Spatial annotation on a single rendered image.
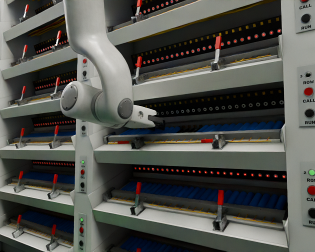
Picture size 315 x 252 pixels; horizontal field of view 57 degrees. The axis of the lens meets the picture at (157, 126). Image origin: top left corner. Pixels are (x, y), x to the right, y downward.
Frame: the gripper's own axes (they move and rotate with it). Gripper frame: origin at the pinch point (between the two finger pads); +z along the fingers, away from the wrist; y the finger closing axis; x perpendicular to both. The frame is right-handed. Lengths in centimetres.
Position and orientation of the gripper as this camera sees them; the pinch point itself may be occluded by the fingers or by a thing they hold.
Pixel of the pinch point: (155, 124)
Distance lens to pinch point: 89.9
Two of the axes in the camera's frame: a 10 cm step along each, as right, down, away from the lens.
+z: 6.1, 1.9, 7.7
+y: -7.9, 0.5, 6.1
